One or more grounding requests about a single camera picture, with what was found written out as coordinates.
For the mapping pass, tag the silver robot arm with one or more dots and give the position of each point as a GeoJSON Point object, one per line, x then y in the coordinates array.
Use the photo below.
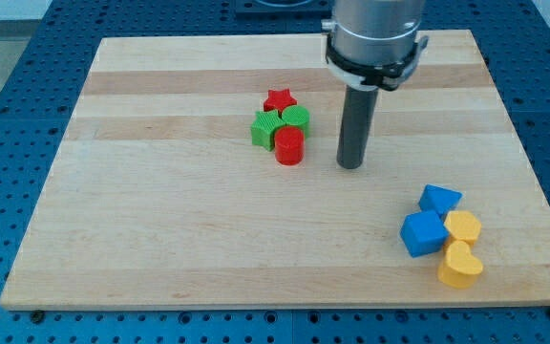
{"type": "Point", "coordinates": [372, 44]}

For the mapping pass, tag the red cylinder block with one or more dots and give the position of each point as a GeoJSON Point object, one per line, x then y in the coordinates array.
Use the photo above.
{"type": "Point", "coordinates": [289, 145]}

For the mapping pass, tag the green star block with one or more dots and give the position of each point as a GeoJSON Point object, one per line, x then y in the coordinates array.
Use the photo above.
{"type": "Point", "coordinates": [264, 127]}

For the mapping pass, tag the green cylinder block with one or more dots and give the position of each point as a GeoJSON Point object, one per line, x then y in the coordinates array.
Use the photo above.
{"type": "Point", "coordinates": [297, 116]}

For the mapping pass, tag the red star block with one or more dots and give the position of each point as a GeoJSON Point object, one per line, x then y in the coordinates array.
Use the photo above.
{"type": "Point", "coordinates": [279, 100]}

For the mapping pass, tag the wooden board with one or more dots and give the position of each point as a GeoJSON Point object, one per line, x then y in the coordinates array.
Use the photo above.
{"type": "Point", "coordinates": [158, 200]}

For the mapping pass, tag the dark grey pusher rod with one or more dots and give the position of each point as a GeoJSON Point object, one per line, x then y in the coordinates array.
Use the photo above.
{"type": "Point", "coordinates": [356, 121]}

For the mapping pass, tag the blue cube block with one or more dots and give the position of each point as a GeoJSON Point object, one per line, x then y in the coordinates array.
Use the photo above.
{"type": "Point", "coordinates": [423, 233]}

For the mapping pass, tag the blue triangle block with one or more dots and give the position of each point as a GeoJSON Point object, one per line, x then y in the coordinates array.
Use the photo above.
{"type": "Point", "coordinates": [439, 199]}

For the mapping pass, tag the yellow hexagon block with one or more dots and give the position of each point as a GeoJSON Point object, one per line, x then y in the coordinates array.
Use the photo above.
{"type": "Point", "coordinates": [462, 225]}

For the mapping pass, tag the yellow heart block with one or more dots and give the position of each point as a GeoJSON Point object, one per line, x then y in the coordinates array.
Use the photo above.
{"type": "Point", "coordinates": [459, 268]}

